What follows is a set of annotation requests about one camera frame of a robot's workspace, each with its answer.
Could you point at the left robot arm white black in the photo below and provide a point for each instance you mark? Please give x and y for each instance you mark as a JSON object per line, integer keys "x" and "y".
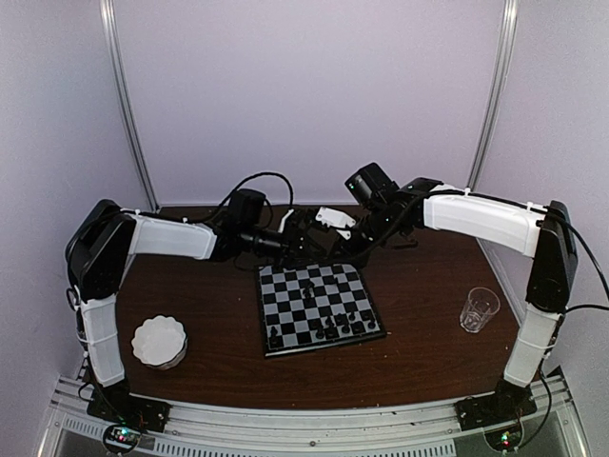
{"x": 97, "y": 257}

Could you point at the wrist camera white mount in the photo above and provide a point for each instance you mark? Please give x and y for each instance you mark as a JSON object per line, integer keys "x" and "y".
{"x": 285, "y": 221}
{"x": 336, "y": 219}

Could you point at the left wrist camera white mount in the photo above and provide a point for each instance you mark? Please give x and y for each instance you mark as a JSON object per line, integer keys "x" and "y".
{"x": 285, "y": 221}

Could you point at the aluminium front rail frame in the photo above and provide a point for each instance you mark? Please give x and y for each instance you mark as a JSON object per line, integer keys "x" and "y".
{"x": 425, "y": 429}

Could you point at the right aluminium corner post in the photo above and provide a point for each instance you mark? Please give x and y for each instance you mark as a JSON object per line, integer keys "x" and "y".
{"x": 506, "y": 42}

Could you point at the left round control board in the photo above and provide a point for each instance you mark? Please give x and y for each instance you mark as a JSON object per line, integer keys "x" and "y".
{"x": 119, "y": 438}

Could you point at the clear drinking glass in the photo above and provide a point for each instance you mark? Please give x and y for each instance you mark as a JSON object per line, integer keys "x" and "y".
{"x": 481, "y": 305}

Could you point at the black and grey chessboard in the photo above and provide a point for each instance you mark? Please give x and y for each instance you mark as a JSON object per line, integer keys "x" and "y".
{"x": 339, "y": 288}

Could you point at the pile of black chess pieces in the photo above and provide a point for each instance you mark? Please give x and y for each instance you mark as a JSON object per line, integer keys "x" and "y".
{"x": 309, "y": 291}

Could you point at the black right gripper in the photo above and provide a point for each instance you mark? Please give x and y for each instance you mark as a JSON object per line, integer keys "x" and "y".
{"x": 360, "y": 259}

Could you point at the left aluminium corner post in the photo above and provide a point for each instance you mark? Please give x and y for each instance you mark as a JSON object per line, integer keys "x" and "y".
{"x": 108, "y": 18}

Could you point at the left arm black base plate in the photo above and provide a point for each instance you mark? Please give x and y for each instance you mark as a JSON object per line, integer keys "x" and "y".
{"x": 133, "y": 412}

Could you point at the round control board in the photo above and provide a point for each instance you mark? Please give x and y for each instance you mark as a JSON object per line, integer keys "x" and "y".
{"x": 504, "y": 439}
{"x": 119, "y": 438}

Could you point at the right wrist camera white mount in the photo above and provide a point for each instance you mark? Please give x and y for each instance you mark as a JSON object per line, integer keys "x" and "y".
{"x": 336, "y": 219}

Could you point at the aluminium corner post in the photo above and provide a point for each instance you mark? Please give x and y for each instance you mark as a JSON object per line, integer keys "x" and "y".
{"x": 108, "y": 18}
{"x": 506, "y": 42}

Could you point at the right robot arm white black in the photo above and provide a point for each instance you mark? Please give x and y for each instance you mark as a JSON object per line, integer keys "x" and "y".
{"x": 539, "y": 233}

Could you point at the right round control board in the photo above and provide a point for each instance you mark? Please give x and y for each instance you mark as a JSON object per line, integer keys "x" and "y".
{"x": 504, "y": 439}

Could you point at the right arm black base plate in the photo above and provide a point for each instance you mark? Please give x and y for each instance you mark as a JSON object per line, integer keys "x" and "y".
{"x": 487, "y": 410}

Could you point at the white scalloped bowl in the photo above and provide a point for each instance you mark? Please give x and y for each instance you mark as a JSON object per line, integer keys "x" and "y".
{"x": 160, "y": 342}

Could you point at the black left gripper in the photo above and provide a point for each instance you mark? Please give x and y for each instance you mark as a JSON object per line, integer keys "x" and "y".
{"x": 291, "y": 248}

